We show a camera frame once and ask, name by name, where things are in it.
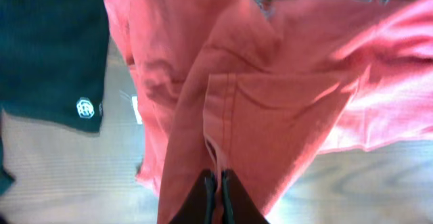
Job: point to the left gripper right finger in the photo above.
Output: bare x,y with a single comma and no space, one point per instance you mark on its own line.
238,205

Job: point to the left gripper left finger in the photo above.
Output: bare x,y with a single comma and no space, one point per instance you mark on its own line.
199,205

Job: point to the red t-shirt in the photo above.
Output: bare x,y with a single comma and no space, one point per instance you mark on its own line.
255,89

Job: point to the black t-shirt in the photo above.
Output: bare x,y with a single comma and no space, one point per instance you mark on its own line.
53,61

